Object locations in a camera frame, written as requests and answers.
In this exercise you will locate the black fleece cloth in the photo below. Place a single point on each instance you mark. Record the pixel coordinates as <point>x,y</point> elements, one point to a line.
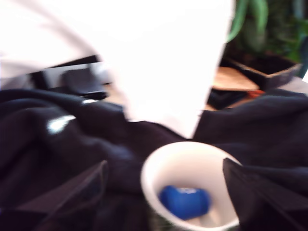
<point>60,144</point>

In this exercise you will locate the green floral coffee cup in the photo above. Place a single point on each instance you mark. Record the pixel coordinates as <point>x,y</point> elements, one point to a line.
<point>178,163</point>

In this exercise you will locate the blue coffee capsule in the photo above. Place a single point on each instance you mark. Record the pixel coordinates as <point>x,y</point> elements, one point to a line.
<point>185,202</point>

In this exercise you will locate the black planter tray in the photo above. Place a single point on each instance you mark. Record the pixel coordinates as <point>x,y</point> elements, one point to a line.
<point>267,69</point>

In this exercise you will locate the green leafy plant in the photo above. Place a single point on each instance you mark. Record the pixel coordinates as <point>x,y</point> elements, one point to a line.
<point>269,24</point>

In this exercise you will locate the white hanging cloth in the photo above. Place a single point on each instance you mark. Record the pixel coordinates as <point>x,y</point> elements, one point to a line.
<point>149,60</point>

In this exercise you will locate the flat black box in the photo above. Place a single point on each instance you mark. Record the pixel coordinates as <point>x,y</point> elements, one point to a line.
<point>84,81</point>

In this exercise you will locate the black shelf frame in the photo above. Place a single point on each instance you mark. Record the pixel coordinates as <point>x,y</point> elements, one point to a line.
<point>60,65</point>

